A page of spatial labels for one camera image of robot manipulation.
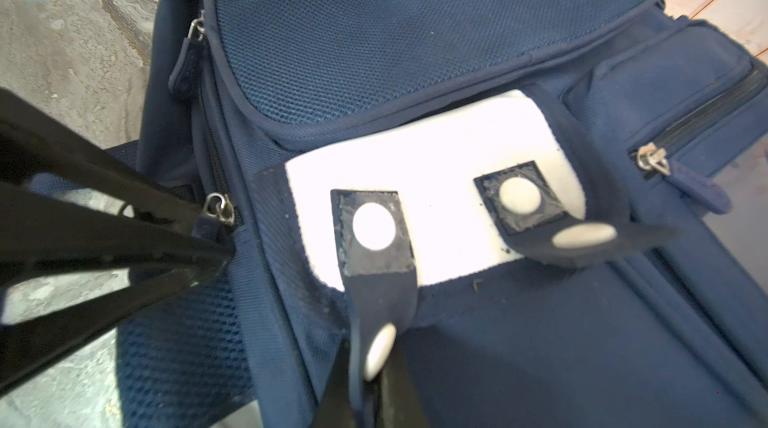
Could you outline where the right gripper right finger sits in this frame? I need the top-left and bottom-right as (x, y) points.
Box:
(375, 344), (429, 428)

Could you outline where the navy blue student backpack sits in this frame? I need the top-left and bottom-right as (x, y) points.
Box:
(117, 0), (767, 427)

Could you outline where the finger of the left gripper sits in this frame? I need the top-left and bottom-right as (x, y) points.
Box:
(1, 91), (234, 392)

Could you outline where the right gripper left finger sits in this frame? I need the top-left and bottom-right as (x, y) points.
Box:
(311, 341), (358, 428)

